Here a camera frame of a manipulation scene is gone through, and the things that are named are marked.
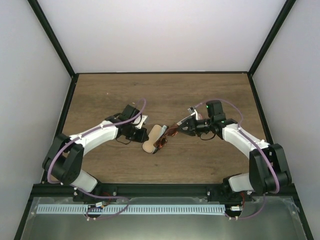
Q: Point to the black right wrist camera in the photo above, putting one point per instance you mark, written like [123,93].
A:
[214,109]

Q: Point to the light blue slotted cable duct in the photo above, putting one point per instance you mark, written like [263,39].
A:
[135,209]

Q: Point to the black aluminium frame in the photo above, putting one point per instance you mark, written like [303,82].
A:
[164,93]

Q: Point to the brown sunglasses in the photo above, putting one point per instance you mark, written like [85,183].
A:
[170,131]

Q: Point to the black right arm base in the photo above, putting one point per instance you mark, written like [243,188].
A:
[222,192]

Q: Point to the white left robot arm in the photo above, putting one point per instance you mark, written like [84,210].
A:
[63,162]

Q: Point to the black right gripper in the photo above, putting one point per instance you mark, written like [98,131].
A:
[192,127]

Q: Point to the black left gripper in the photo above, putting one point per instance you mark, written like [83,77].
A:
[143,135]

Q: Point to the tan glasses case striped trim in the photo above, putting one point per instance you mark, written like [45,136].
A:
[198,116]

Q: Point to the tan glasses case black trim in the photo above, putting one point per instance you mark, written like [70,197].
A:
[154,134]

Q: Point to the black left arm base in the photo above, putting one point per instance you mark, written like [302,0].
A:
[101,189]

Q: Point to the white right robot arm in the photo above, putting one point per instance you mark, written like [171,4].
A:
[268,167]

